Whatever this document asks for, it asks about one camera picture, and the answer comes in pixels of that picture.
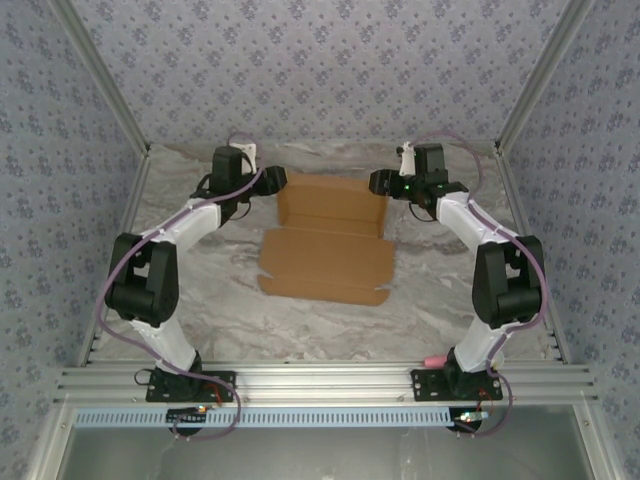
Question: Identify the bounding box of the brown cardboard box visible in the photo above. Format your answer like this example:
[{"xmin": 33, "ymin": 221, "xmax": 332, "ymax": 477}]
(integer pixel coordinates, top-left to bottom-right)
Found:
[{"xmin": 257, "ymin": 172, "xmax": 396, "ymax": 307}]

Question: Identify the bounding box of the pink toy microphone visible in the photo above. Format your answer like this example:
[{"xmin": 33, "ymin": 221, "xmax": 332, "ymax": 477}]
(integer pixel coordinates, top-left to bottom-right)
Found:
[{"xmin": 423, "ymin": 349, "xmax": 505, "ymax": 371}]

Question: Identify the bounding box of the small controller board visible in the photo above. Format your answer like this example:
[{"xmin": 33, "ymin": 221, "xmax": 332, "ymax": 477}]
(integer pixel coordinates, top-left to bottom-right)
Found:
[{"xmin": 452, "ymin": 408, "xmax": 490, "ymax": 432}]

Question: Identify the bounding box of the steel bottom panel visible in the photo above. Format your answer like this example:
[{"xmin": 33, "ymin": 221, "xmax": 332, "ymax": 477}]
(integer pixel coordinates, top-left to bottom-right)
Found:
[{"xmin": 54, "ymin": 424, "xmax": 601, "ymax": 480}]

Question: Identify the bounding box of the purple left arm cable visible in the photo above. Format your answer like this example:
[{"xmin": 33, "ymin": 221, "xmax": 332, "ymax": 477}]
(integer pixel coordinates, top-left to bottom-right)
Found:
[{"xmin": 97, "ymin": 130, "xmax": 266, "ymax": 444}]

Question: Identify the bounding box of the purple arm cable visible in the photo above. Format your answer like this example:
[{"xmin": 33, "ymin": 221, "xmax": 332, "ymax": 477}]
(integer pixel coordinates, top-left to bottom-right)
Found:
[
  {"xmin": 97, "ymin": 130, "xmax": 266, "ymax": 444},
  {"xmin": 408, "ymin": 128, "xmax": 549, "ymax": 439}
]

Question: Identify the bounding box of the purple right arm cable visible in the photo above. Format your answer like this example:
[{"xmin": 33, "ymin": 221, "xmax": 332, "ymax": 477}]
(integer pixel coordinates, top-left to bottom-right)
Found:
[{"xmin": 408, "ymin": 128, "xmax": 549, "ymax": 439}]

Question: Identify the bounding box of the aluminium side rail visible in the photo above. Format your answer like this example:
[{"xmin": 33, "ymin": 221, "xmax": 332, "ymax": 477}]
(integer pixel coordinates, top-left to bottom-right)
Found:
[
  {"xmin": 493, "ymin": 149, "xmax": 572, "ymax": 365},
  {"xmin": 76, "ymin": 149, "xmax": 154, "ymax": 369}
]

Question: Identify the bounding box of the aluminium frame post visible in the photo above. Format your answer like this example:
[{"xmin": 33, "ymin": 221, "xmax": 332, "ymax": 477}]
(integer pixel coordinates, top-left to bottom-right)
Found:
[
  {"xmin": 48, "ymin": 0, "xmax": 153, "ymax": 159},
  {"xmin": 493, "ymin": 0, "xmax": 597, "ymax": 159}
]

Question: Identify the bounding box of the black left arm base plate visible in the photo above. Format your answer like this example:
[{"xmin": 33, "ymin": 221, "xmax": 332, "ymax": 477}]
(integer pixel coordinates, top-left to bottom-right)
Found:
[{"xmin": 144, "ymin": 368, "xmax": 238, "ymax": 404}]

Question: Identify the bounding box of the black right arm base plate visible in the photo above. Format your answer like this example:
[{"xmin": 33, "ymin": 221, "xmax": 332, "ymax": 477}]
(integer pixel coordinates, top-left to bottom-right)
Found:
[{"xmin": 410, "ymin": 368, "xmax": 504, "ymax": 403}]

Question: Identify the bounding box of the aluminium mounting rail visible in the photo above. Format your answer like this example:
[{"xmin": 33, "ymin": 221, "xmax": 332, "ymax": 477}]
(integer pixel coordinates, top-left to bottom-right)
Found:
[{"xmin": 53, "ymin": 363, "xmax": 599, "ymax": 405}]

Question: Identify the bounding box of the blue-grey slotted cable duct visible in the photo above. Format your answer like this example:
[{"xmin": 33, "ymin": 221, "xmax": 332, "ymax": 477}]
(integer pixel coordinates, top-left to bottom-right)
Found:
[{"xmin": 73, "ymin": 407, "xmax": 485, "ymax": 430}]

